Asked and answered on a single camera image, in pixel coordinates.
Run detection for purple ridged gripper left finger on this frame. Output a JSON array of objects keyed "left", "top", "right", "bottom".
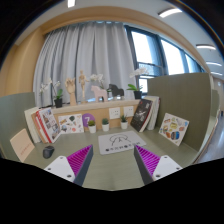
[{"left": 45, "top": 145, "right": 93, "bottom": 186}]

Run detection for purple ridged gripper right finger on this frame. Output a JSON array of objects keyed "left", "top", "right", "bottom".
[{"left": 134, "top": 145, "right": 182, "bottom": 185}]

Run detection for black computer mouse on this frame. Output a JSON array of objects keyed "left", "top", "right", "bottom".
[{"left": 43, "top": 146, "right": 55, "bottom": 159}]

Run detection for grey printed mouse pad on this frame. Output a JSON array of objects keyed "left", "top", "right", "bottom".
[{"left": 98, "top": 131, "right": 146, "bottom": 155}]

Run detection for white books behind black book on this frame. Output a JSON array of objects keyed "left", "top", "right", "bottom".
[{"left": 145, "top": 96, "right": 160, "bottom": 130}]

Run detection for colourful food picture card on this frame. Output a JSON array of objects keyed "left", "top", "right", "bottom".
[{"left": 159, "top": 113, "right": 189, "bottom": 146}]

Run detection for white sticker sheet card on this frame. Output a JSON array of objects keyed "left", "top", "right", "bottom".
[{"left": 58, "top": 114, "right": 84, "bottom": 134}]

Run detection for left small potted plant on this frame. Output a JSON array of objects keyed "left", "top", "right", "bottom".
[{"left": 88, "top": 120, "right": 96, "bottom": 133}]

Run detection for small potted plant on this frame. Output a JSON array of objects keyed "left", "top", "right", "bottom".
[
  {"left": 88, "top": 120, "right": 96, "bottom": 133},
  {"left": 120, "top": 115, "right": 128, "bottom": 129},
  {"left": 102, "top": 118, "right": 109, "bottom": 132}
]

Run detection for purple round number sign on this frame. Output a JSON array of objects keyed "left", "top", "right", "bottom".
[{"left": 82, "top": 113, "right": 95, "bottom": 127}]

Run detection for right small potted plant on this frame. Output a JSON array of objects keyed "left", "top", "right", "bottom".
[{"left": 120, "top": 115, "right": 128, "bottom": 129}]

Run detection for middle small potted plant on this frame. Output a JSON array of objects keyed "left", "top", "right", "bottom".
[{"left": 102, "top": 118, "right": 109, "bottom": 132}]

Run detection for beige card with text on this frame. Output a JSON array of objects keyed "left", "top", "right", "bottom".
[{"left": 10, "top": 129, "right": 35, "bottom": 162}]

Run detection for red spine illustrated book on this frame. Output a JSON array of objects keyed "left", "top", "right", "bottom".
[{"left": 36, "top": 108, "right": 60, "bottom": 143}]

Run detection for black cover book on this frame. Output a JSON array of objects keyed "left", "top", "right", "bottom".
[{"left": 131, "top": 99, "right": 153, "bottom": 132}]

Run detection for wooden shelf with sockets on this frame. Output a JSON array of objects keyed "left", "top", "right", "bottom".
[{"left": 52, "top": 100, "right": 139, "bottom": 130}]

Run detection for white book stack left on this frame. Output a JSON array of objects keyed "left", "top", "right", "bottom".
[{"left": 24, "top": 107, "right": 41, "bottom": 143}]

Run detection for left white orchid pot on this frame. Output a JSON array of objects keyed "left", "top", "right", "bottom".
[{"left": 39, "top": 79, "right": 63, "bottom": 108}]

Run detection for white orchid pot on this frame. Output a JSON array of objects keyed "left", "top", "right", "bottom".
[
  {"left": 128, "top": 67, "right": 148, "bottom": 99},
  {"left": 39, "top": 79, "right": 63, "bottom": 108}
]

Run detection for pink wooden horse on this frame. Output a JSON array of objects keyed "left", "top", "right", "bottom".
[{"left": 91, "top": 86, "right": 108, "bottom": 102}]

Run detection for black wooden horse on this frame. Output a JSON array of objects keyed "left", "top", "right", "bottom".
[{"left": 108, "top": 84, "right": 124, "bottom": 99}]

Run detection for wooden hand model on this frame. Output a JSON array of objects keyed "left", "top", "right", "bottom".
[{"left": 65, "top": 78, "right": 76, "bottom": 106}]

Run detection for wooden mannequin figure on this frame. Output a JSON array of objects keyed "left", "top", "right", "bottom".
[{"left": 78, "top": 71, "right": 88, "bottom": 100}]

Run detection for right white orchid pot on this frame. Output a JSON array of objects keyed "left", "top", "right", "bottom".
[{"left": 128, "top": 67, "right": 148, "bottom": 99}]

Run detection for grey curtain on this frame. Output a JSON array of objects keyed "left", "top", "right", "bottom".
[{"left": 33, "top": 21, "right": 134, "bottom": 107}]

